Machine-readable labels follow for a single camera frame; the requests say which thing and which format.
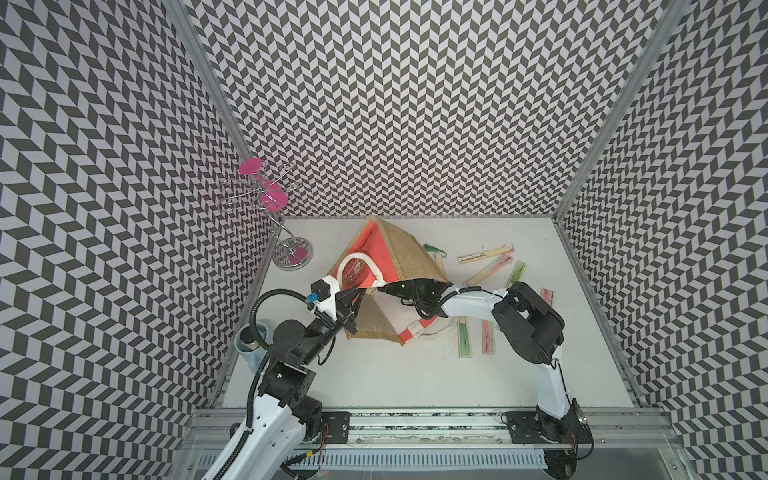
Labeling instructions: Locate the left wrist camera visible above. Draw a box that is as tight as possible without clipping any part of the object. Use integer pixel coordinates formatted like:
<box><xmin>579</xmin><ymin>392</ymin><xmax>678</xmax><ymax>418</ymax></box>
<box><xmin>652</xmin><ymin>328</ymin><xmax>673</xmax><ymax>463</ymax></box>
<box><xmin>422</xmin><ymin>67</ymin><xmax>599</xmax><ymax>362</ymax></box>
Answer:
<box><xmin>307</xmin><ymin>275</ymin><xmax>340</xmax><ymax>320</ymax></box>

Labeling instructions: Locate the burlap red tote bag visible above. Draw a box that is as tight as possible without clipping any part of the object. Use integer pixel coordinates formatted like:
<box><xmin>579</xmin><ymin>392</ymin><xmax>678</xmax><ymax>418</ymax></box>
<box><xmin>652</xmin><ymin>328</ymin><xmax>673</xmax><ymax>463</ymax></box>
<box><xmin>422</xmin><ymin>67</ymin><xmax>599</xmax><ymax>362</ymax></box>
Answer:
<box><xmin>329</xmin><ymin>215</ymin><xmax>452</xmax><ymax>345</ymax></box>

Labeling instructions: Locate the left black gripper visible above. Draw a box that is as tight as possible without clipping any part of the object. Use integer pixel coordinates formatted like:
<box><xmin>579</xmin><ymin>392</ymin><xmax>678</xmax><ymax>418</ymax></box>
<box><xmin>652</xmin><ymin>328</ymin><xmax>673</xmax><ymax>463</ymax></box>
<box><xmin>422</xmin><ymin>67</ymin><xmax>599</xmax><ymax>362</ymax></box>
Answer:
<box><xmin>298</xmin><ymin>282</ymin><xmax>367</xmax><ymax>366</ymax></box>

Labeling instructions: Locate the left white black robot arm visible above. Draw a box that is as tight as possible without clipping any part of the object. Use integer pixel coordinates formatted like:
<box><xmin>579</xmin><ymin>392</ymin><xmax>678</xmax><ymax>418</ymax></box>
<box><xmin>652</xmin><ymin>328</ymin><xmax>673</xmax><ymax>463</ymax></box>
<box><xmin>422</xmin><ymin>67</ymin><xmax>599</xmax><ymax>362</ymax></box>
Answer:
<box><xmin>204</xmin><ymin>280</ymin><xmax>365</xmax><ymax>479</ymax></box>

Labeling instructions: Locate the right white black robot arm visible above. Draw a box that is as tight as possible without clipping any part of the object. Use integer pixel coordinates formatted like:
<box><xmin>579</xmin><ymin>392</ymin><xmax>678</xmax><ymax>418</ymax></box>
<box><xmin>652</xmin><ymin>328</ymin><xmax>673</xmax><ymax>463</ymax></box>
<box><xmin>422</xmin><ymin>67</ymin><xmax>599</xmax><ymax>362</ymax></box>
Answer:
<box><xmin>378</xmin><ymin>279</ymin><xmax>593</xmax><ymax>447</ymax></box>

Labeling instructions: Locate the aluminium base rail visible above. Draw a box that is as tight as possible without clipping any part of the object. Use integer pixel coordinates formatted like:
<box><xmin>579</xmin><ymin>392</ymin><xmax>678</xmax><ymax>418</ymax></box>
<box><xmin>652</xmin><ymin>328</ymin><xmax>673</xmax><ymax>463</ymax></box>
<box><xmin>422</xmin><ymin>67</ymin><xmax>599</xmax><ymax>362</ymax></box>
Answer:
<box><xmin>180</xmin><ymin>407</ymin><xmax>682</xmax><ymax>449</ymax></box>

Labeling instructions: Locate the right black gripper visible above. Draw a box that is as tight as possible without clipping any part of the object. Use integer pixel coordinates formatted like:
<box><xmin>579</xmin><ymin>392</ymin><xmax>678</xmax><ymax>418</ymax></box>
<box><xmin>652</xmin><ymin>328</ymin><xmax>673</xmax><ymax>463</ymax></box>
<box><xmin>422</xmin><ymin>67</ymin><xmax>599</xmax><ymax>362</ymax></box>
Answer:
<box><xmin>372</xmin><ymin>266</ymin><xmax>422</xmax><ymax>299</ymax></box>

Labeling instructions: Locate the green pink folding fan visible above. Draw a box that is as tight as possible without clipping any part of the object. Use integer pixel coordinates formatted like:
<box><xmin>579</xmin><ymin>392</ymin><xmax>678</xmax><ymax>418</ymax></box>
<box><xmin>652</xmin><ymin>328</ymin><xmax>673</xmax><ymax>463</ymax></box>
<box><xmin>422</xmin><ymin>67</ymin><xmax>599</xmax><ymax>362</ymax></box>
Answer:
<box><xmin>457</xmin><ymin>317</ymin><xmax>472</xmax><ymax>359</ymax></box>

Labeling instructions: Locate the pink blue folding fan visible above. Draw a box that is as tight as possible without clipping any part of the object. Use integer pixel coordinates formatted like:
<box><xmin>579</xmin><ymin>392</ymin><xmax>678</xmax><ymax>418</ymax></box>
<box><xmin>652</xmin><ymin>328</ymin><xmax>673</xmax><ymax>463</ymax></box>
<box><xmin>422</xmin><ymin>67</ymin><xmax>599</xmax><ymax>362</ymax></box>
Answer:
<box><xmin>540</xmin><ymin>288</ymin><xmax>554</xmax><ymax>305</ymax></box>

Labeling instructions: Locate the blue roll of tape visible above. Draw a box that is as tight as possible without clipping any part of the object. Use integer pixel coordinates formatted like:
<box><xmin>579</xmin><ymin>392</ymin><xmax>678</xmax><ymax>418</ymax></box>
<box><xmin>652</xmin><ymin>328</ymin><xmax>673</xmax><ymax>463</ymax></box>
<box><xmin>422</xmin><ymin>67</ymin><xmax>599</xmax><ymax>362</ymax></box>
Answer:
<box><xmin>234</xmin><ymin>325</ymin><xmax>267</xmax><ymax>374</ymax></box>

